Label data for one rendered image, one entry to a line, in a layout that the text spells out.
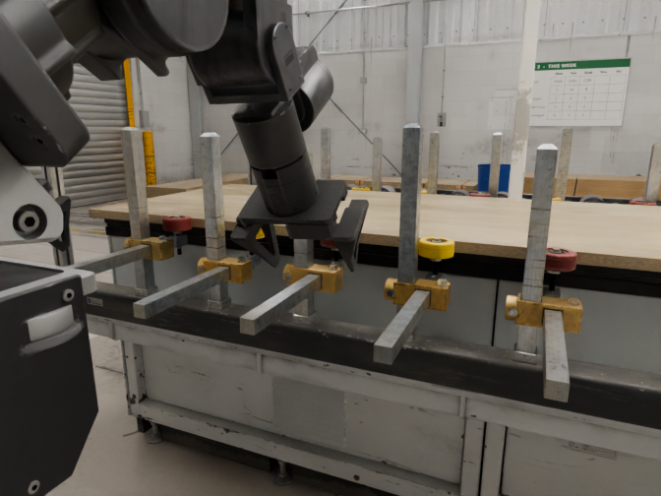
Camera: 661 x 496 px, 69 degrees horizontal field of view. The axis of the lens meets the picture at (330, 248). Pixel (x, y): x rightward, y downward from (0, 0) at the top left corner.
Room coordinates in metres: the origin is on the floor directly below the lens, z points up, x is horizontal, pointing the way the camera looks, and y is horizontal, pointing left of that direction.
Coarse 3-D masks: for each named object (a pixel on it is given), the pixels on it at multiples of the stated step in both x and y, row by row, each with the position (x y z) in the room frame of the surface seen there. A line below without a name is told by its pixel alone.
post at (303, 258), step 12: (312, 156) 1.10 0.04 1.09; (300, 240) 1.07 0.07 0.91; (312, 240) 1.09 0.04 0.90; (300, 252) 1.08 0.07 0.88; (312, 252) 1.09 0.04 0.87; (300, 264) 1.08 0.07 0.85; (312, 264) 1.09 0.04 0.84; (312, 300) 1.09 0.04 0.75; (300, 312) 1.08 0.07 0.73; (312, 312) 1.09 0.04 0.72
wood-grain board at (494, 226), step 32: (192, 192) 1.98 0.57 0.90; (224, 192) 1.98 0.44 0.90; (352, 192) 1.98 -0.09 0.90; (384, 192) 1.98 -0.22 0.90; (192, 224) 1.39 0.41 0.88; (224, 224) 1.35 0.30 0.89; (384, 224) 1.29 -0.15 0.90; (448, 224) 1.29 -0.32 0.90; (480, 224) 1.29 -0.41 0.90; (512, 224) 1.29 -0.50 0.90; (576, 224) 1.29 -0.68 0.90; (608, 224) 1.29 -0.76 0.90; (640, 224) 1.29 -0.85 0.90; (512, 256) 1.04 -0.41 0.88; (608, 256) 0.97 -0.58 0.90; (640, 256) 0.95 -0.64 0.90
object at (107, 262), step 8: (176, 240) 1.33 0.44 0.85; (184, 240) 1.36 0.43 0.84; (128, 248) 1.21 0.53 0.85; (136, 248) 1.21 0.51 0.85; (144, 248) 1.22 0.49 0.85; (104, 256) 1.13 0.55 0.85; (112, 256) 1.13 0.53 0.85; (120, 256) 1.15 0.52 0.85; (128, 256) 1.17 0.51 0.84; (136, 256) 1.19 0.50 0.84; (144, 256) 1.22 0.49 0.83; (80, 264) 1.06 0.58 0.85; (88, 264) 1.06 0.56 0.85; (96, 264) 1.08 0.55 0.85; (104, 264) 1.10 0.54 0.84; (112, 264) 1.12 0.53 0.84; (120, 264) 1.15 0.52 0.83; (96, 272) 1.08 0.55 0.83
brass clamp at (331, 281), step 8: (288, 264) 1.10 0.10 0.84; (288, 272) 1.08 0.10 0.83; (296, 272) 1.07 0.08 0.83; (304, 272) 1.06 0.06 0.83; (312, 272) 1.06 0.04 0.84; (320, 272) 1.05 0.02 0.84; (328, 272) 1.04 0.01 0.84; (336, 272) 1.04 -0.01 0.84; (288, 280) 1.08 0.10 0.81; (296, 280) 1.07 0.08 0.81; (328, 280) 1.04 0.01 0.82; (336, 280) 1.04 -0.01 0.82; (320, 288) 1.05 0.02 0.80; (328, 288) 1.04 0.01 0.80; (336, 288) 1.04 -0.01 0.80
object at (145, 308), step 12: (252, 264) 1.24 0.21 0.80; (204, 276) 1.07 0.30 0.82; (216, 276) 1.10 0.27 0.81; (228, 276) 1.14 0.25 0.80; (168, 288) 0.98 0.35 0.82; (180, 288) 0.98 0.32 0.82; (192, 288) 1.01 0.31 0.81; (204, 288) 1.05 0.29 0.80; (144, 300) 0.91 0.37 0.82; (156, 300) 0.91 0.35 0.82; (168, 300) 0.94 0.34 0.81; (180, 300) 0.98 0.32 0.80; (144, 312) 0.88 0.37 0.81; (156, 312) 0.91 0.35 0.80
